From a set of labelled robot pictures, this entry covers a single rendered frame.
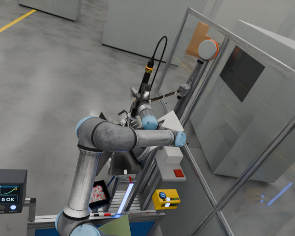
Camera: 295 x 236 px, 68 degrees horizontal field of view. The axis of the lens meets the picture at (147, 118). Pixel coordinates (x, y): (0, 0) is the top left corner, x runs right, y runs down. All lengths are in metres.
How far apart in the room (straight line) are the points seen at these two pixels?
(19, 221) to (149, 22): 5.78
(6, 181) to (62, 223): 0.36
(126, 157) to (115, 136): 0.71
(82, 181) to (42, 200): 1.72
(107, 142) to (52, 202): 1.89
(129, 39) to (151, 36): 0.69
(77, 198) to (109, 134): 0.32
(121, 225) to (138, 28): 6.16
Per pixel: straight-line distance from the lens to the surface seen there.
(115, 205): 2.61
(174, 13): 6.92
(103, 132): 0.82
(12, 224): 2.56
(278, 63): 1.52
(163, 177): 1.96
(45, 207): 2.62
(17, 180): 1.25
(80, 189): 0.97
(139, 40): 6.95
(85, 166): 0.94
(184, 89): 1.84
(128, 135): 0.83
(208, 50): 1.85
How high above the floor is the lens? 2.24
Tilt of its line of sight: 33 degrees down
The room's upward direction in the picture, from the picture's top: 22 degrees clockwise
